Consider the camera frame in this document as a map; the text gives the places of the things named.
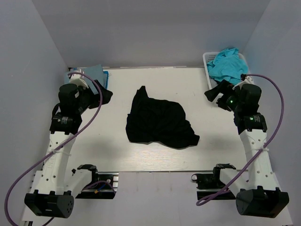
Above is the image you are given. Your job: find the turquoise t-shirt in basket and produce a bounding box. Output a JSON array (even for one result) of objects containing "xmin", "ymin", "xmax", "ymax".
[{"xmin": 206, "ymin": 48, "xmax": 249, "ymax": 85}]

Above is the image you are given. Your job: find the white plastic basket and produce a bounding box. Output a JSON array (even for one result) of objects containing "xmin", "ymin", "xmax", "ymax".
[{"xmin": 203, "ymin": 48, "xmax": 249, "ymax": 89}]

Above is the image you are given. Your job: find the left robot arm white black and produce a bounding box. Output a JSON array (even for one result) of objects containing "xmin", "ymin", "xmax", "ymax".
[{"xmin": 24, "ymin": 83, "xmax": 113, "ymax": 218}]

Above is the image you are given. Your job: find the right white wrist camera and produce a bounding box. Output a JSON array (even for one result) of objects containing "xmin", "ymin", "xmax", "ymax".
[{"xmin": 233, "ymin": 74, "xmax": 254, "ymax": 90}]

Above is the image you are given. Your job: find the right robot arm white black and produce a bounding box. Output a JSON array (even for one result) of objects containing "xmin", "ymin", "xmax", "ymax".
[{"xmin": 196, "ymin": 80, "xmax": 289, "ymax": 218}]

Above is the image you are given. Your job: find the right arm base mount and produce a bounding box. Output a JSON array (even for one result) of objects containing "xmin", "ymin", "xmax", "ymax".
[{"xmin": 191, "ymin": 163, "xmax": 236, "ymax": 201}]

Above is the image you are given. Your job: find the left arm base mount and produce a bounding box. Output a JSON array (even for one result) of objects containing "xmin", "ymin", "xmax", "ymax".
[{"xmin": 63, "ymin": 164, "xmax": 119, "ymax": 199}]

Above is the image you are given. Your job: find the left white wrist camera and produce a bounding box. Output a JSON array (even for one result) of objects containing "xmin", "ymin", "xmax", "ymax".
[{"xmin": 68, "ymin": 73, "xmax": 89, "ymax": 89}]

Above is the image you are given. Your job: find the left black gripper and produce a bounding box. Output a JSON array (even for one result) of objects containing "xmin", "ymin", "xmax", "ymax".
[{"xmin": 75, "ymin": 80, "xmax": 113, "ymax": 114}]

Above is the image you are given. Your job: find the folded light blue t-shirt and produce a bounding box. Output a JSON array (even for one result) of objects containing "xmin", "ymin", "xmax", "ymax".
[{"xmin": 81, "ymin": 64, "xmax": 107, "ymax": 94}]

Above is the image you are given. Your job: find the black t-shirt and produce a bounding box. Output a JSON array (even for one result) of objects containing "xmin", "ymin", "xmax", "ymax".
[{"xmin": 126, "ymin": 86, "xmax": 200, "ymax": 149}]

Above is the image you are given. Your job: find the folded bright blue t-shirt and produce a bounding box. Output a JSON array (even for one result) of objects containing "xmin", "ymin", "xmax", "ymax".
[{"xmin": 70, "ymin": 67, "xmax": 110, "ymax": 89}]

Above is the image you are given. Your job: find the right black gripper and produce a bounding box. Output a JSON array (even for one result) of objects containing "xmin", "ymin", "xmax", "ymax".
[{"xmin": 204, "ymin": 80, "xmax": 243, "ymax": 113}]

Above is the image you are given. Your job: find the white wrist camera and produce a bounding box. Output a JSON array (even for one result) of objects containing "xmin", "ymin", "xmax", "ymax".
[
  {"xmin": 68, "ymin": 73, "xmax": 89, "ymax": 89},
  {"xmin": 233, "ymin": 74, "xmax": 254, "ymax": 90}
]

